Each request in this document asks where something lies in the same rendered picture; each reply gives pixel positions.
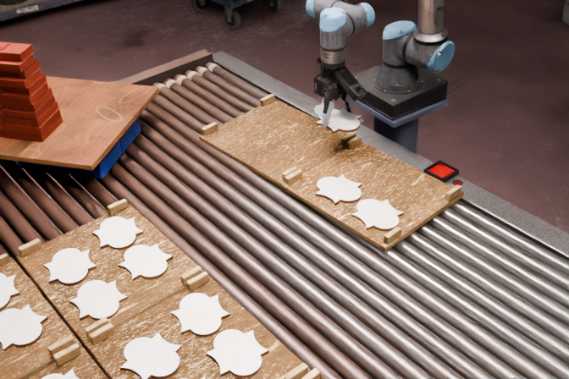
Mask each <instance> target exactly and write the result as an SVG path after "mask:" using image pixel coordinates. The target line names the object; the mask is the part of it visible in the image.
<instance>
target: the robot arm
mask: <svg viewBox="0 0 569 379"><path fill-rule="evenodd" d="M348 1H349V0H307V3H306V11H307V14H308V15H309V16H311V17H312V18H314V19H316V20H320V23H319V28H320V47H321V57H320V58H317V61H318V63H321V73H320V74H318V76H316V77H314V78H313V81H314V93H316V94H318V95H319V96H321V97H324V99H323V102H322V104H321V105H317V106H315V109H314V110H315V113H317V114H318V115H319V116H320V117H321V118H322V124H323V128H326V127H327V126H328V125H329V120H330V118H331V113H332V110H333V109H334V103H333V99H334V100H336V101H337V99H338V98H339V99H340V100H341V101H342V102H344V103H345V105H346V106H347V112H349V113H351V111H352V106H353V101H357V100H359V99H362V98H363V97H364V96H365V95H366V93H367V92H366V90H365V89H364V88H363V87H362V85H361V84H360V83H359V82H358V81H357V79H356V78H355V77H354V76H353V74H352V73H351V72H350V71H349V69H348V68H347V67H346V66H345V59H346V49H345V39H346V37H348V36H351V35H353V34H356V33H357V32H359V31H361V30H365V29H366V28H367V27H369V26H370V25H372V24H373V22H374V20H375V13H374V11H373V8H372V7H371V6H370V5H369V4H368V3H358V4H357V5H352V4H349V3H347V2H348ZM444 11H445V0H418V28H417V27H416V24H415V23H413V22H411V21H397V22H394V23H391V24H389V25H386V26H385V27H384V33H383V65H382V67H381V70H380V73H379V75H378V84H379V85H380V86H381V87H383V88H385V89H386V90H390V91H407V90H410V89H412V88H414V87H416V86H417V85H418V83H419V75H418V72H417V67H416V66H418V67H420V68H423V69H426V70H427V71H433V72H435V73H438V72H441V71H443V70H444V69H445V68H446V67H447V66H448V65H449V63H450V61H451V59H452V58H453V56H454V53H455V44H454V43H453V42H452V41H448V31H447V29H446V28H444ZM319 76H321V77H319ZM315 83H317V89H316V87H315Z"/></svg>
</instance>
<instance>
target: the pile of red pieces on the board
mask: <svg viewBox="0 0 569 379"><path fill-rule="evenodd" d="M33 52H34V51H33V47H32V45H30V44H19V43H8V42H0V137H3V138H8V137H9V138H10V139H18V140H31V141H38V142H43V141H44V140H45V139H46V138H47V137H48V136H49V135H50V134H51V133H52V132H53V131H54V130H55V129H56V128H57V127H58V126H59V125H60V124H61V123H62V122H63V120H62V116H61V113H60V110H59V108H58V102H56V101H55V98H54V94H53V93H52V88H49V87H48V85H47V82H46V81H47V79H46V75H45V74H41V71H40V69H39V68H40V64H39V60H38V59H34V57H33V54H32V53H33Z"/></svg>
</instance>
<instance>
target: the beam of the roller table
mask: <svg viewBox="0 0 569 379"><path fill-rule="evenodd" d="M213 63H216V64H217V65H218V66H220V67H221V69H224V70H226V71H228V72H229V73H231V74H233V75H235V76H236V77H238V78H240V79H242V80H244V81H245V82H247V83H249V84H251V85H253V86H255V87H256V88H258V89H259V90H261V91H264V92H265V93H267V94H269V95H270V94H274V98H276V99H278V100H280V101H281V102H283V103H285V104H287V105H288V106H290V107H293V108H295V109H297V110H299V111H301V112H303V113H305V114H308V115H310V116H312V117H314V118H316V119H318V114H317V113H315V110H314V109H315V106H317V105H321V104H322V103H321V102H318V101H316V100H314V99H312V98H311V97H309V96H307V95H305V94H303V93H301V92H299V91H297V90H295V89H293V88H292V87H290V86H288V85H286V84H284V83H282V82H280V81H278V80H276V79H275V78H273V77H271V76H269V75H267V74H265V73H263V72H262V71H260V70H258V69H255V68H253V67H252V66H250V65H249V64H247V63H244V62H242V61H240V60H239V59H237V58H235V57H233V56H231V55H229V54H228V53H226V52H223V51H221V52H216V53H214V54H213ZM318 120H319V119H318ZM354 132H355V133H356V136H358V135H359V136H360V137H362V142H364V143H366V144H368V145H370V146H372V147H374V148H376V149H378V150H380V151H382V152H384V153H386V154H388V155H390V156H392V157H394V158H396V159H398V160H400V161H402V162H404V163H406V164H408V165H410V166H412V167H414V168H416V169H418V170H420V171H422V172H423V170H424V169H425V168H427V167H429V166H431V165H432V164H434V162H431V161H429V160H428V159H426V158H424V157H422V156H420V155H418V154H417V153H415V152H413V151H410V150H408V149H407V148H405V147H404V146H401V145H399V144H397V143H395V142H394V141H392V140H390V139H388V138H386V137H384V136H382V135H380V134H379V133H377V132H375V131H373V130H371V129H369V128H367V127H365V126H364V125H362V124H360V127H359V129H358V130H356V131H354ZM454 180H460V181H462V182H463V185H461V191H462V192H464V196H463V197H462V198H460V200H459V201H461V202H463V203H465V204H466V205H468V206H470V207H472V208H473V209H475V210H477V211H480V212H481V213H483V214H484V215H486V216H487V217H490V218H492V219H494V220H495V221H496V222H499V223H501V224H502V225H504V226H506V227H508V228H509V229H511V230H513V231H515V232H517V233H519V234H520V235H522V236H524V237H525V238H527V239H530V240H532V241H533V242H534V243H536V244H538V245H540V246H542V247H544V248H545V249H547V250H549V251H551V252H553V253H554V254H556V255H558V256H560V257H561V258H563V259H565V260H567V261H569V234H568V233H565V232H564V231H562V230H560V229H558V228H556V227H554V226H552V225H550V224H549V223H547V222H545V221H543V220H541V219H539V218H537V217H536V216H534V215H532V214H530V213H528V212H526V211H524V210H523V209H521V208H519V207H517V206H514V205H512V204H511V203H509V202H508V201H506V200H503V199H501V198H500V197H498V196H496V195H494V194H492V193H490V192H488V191H487V190H485V189H482V188H480V187H479V186H477V185H475V184H473V183H471V182H469V181H467V180H465V179H464V178H462V177H460V176H458V175H456V176H455V177H454V178H452V179H450V180H448V181H447V182H445V183H446V184H448V185H450V186H452V187H455V185H453V183H452V182H453V181H454Z"/></svg>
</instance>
